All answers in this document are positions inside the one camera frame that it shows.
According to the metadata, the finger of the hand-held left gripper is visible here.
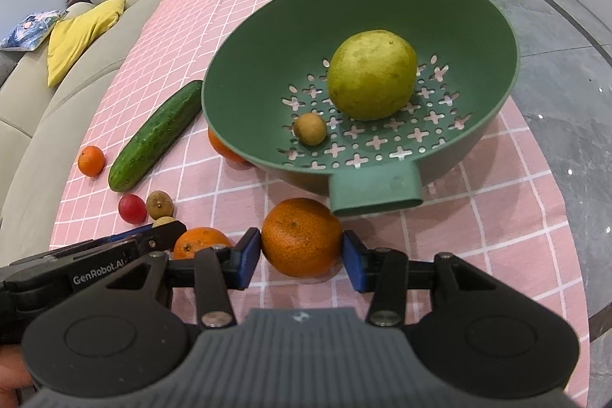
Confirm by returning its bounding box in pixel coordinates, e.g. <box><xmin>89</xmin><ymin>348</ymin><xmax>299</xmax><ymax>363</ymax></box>
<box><xmin>100</xmin><ymin>221</ymin><xmax>188</xmax><ymax>253</ymax></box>

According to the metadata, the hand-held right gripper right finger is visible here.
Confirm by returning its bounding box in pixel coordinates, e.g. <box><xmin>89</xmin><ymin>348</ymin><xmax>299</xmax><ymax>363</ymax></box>
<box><xmin>342</xmin><ymin>230</ymin><xmax>498</xmax><ymax>327</ymax></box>

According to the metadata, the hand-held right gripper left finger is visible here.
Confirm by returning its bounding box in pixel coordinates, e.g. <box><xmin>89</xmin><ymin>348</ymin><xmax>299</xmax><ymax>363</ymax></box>
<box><xmin>103</xmin><ymin>227</ymin><xmax>261</xmax><ymax>327</ymax></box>

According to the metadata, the mandarin orange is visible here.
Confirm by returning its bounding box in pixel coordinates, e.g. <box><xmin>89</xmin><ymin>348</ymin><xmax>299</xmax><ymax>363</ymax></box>
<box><xmin>173</xmin><ymin>227</ymin><xmax>233</xmax><ymax>260</ymax></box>
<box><xmin>207</xmin><ymin>126</ymin><xmax>249</xmax><ymax>165</ymax></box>
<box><xmin>78</xmin><ymin>145</ymin><xmax>106</xmax><ymax>177</ymax></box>
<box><xmin>261</xmin><ymin>198</ymin><xmax>344</xmax><ymax>279</ymax></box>

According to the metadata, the red cherry tomato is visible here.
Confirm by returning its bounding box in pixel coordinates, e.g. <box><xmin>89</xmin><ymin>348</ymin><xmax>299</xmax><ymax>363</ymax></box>
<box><xmin>118</xmin><ymin>194</ymin><xmax>148</xmax><ymax>224</ymax></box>

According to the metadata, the green cucumber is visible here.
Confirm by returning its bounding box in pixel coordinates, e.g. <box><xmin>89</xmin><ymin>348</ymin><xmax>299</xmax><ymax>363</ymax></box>
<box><xmin>108</xmin><ymin>80</ymin><xmax>204</xmax><ymax>193</ymax></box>

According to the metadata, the green colander bowl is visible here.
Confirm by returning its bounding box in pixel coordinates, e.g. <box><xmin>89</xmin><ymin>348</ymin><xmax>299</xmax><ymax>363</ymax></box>
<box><xmin>201</xmin><ymin>0</ymin><xmax>520</xmax><ymax>218</ymax></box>

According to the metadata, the person's left hand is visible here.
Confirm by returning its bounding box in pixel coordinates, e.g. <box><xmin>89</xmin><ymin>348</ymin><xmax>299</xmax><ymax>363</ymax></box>
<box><xmin>0</xmin><ymin>343</ymin><xmax>36</xmax><ymax>394</ymax></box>

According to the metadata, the beige sofa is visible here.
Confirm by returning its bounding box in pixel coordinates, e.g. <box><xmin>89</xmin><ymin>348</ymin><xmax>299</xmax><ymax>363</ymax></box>
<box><xmin>0</xmin><ymin>0</ymin><xmax>214</xmax><ymax>241</ymax></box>

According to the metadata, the green apple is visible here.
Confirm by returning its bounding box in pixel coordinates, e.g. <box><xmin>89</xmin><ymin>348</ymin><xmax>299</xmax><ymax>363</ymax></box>
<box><xmin>326</xmin><ymin>29</ymin><xmax>419</xmax><ymax>122</ymax></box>

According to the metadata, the pink checked tablecloth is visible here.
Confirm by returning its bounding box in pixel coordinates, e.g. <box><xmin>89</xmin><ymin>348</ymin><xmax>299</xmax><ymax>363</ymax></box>
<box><xmin>49</xmin><ymin>0</ymin><xmax>590</xmax><ymax>408</ymax></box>

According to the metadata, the yellow pillow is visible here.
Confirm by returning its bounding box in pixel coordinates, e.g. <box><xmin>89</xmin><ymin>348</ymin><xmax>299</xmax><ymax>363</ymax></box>
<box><xmin>46</xmin><ymin>0</ymin><xmax>126</xmax><ymax>88</ymax></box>

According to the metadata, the blue printed pillow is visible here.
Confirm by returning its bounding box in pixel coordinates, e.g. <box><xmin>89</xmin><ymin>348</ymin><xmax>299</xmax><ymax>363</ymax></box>
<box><xmin>0</xmin><ymin>10</ymin><xmax>68</xmax><ymax>52</ymax></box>

